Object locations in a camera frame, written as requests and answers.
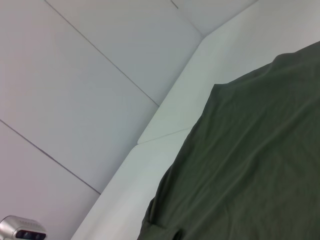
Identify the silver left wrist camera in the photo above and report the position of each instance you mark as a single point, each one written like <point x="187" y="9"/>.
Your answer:
<point x="17" y="230"/>

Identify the dark green FREE! t-shirt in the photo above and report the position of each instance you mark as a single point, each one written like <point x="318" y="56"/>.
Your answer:
<point x="250" y="162"/>

